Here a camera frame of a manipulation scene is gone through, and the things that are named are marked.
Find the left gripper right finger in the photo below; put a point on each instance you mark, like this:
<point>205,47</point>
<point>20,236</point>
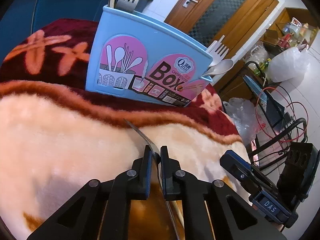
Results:
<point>212,210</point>

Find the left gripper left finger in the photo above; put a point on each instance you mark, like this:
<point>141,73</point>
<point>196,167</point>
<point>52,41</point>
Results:
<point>100,210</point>

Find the steel knife gold handle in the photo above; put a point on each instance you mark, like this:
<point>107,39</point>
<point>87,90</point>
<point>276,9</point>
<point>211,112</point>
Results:
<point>156,159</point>

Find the white plastic fork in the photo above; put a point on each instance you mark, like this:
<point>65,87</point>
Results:
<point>217,50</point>

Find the beige plastic spoon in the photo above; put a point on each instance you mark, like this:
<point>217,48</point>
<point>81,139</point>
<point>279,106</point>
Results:
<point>220,68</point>

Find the blue kitchen base cabinet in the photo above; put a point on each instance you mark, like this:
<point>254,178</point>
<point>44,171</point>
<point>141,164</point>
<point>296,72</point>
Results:
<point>21,18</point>

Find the black metal cart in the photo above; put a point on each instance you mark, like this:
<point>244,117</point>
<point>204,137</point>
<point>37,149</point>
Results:
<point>282,126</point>

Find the plush floral blanket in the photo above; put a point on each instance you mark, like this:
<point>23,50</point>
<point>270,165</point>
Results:
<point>56,136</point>

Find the clear plastic bag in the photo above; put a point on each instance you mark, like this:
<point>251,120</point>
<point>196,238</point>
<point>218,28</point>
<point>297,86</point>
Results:
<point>242,113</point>

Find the white hanging plastic bag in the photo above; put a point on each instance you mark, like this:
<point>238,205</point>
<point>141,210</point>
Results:
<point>289,64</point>

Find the blue chopstick box holder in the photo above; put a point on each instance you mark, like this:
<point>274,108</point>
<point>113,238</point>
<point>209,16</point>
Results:
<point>137,57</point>

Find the wooden shelf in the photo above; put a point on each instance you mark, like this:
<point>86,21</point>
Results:
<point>292,28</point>

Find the wooden door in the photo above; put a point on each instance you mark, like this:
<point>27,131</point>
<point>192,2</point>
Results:
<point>232,22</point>

